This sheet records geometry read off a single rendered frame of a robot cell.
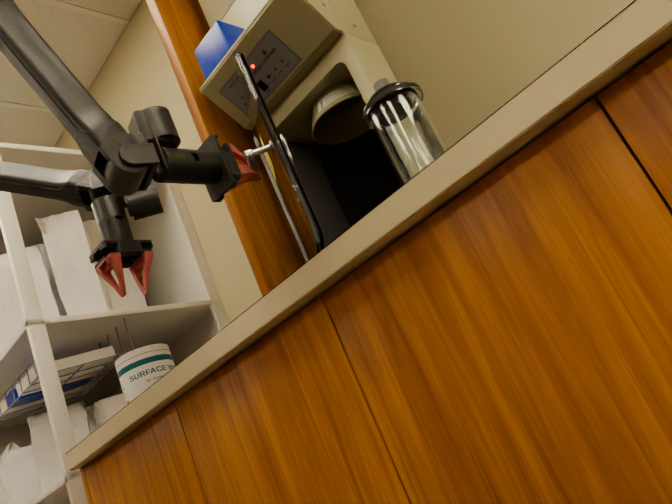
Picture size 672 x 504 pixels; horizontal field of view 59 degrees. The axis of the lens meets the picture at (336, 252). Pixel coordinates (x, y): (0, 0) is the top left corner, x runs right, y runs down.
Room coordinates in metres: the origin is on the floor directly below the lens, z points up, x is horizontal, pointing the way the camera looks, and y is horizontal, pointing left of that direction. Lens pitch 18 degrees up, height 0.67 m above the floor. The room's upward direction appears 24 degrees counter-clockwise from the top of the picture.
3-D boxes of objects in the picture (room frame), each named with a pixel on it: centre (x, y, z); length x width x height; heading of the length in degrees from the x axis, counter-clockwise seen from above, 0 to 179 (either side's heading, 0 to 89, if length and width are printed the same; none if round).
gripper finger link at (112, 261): (1.02, 0.38, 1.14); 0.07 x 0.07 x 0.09; 52
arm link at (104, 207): (1.03, 0.37, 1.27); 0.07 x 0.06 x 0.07; 107
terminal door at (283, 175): (1.04, 0.04, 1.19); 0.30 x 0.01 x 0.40; 8
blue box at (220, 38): (1.11, 0.04, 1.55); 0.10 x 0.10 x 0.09; 52
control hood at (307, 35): (1.06, -0.03, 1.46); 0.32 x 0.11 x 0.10; 52
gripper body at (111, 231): (1.03, 0.37, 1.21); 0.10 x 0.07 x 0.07; 142
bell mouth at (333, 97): (1.17, -0.14, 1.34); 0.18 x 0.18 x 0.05
